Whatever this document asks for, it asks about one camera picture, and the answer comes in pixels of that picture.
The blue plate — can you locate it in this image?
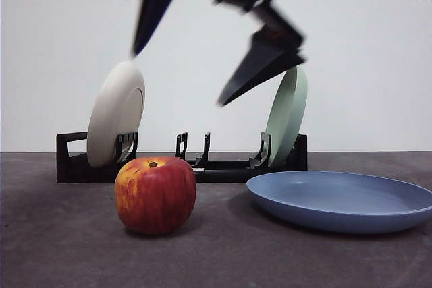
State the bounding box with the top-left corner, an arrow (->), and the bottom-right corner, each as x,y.
246,171 -> 432,235

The red yellow apple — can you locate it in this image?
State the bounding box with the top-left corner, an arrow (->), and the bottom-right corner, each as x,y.
114,156 -> 197,236

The pale green plate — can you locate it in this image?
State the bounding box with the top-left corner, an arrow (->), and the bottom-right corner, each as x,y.
265,65 -> 308,169

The cream white plate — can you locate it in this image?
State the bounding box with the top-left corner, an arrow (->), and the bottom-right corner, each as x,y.
86,60 -> 146,169

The black plate rack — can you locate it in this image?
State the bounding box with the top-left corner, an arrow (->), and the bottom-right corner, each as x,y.
55,131 -> 308,183

